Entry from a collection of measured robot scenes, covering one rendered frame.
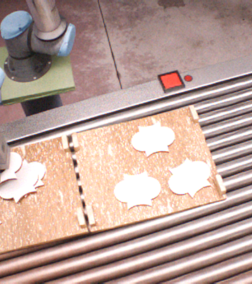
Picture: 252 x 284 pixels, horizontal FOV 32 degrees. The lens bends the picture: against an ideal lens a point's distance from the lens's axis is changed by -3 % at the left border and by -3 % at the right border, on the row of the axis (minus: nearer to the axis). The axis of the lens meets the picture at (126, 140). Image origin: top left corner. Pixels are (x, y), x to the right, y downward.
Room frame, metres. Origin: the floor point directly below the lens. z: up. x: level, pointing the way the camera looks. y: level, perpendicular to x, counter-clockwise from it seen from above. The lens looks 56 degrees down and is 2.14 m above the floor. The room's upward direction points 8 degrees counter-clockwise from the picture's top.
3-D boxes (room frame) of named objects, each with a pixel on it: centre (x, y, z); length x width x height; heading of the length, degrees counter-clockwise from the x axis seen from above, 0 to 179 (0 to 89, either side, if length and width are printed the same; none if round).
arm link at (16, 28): (1.24, 0.32, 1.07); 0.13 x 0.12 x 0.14; 69
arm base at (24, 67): (1.24, 0.34, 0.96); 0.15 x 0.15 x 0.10
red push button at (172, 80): (1.04, -0.18, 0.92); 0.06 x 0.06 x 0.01; 10
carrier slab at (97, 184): (0.71, -0.05, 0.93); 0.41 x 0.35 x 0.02; 96
